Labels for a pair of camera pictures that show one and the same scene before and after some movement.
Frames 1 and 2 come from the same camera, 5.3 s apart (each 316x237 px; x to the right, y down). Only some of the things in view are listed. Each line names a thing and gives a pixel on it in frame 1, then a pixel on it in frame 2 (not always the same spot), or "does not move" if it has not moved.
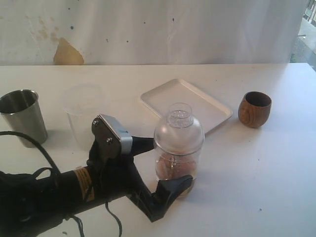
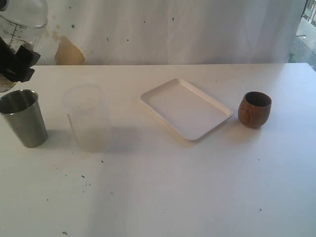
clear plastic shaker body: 169,166 to 18,35
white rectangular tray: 207,110 does not move
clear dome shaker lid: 180,134 to 32,13
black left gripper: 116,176 to 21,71
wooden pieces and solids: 170,168 to 6,84
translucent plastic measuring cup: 82,103 does not move
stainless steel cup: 21,111 does not move
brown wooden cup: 254,109 does not move
